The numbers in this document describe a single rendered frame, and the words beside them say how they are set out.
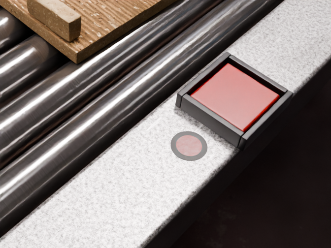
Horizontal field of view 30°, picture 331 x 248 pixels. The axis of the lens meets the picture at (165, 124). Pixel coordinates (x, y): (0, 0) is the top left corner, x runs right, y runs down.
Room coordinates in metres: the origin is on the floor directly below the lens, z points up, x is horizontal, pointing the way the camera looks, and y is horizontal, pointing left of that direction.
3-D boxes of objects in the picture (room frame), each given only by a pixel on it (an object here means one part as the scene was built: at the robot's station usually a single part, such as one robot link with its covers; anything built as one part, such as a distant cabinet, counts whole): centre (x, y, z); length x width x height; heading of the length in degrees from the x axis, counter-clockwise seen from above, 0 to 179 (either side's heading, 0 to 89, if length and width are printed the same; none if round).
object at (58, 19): (0.43, 0.12, 0.95); 0.06 x 0.02 x 0.03; 55
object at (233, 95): (0.38, -0.06, 0.92); 0.06 x 0.06 x 0.01; 58
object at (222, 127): (0.38, -0.06, 0.92); 0.08 x 0.08 x 0.02; 58
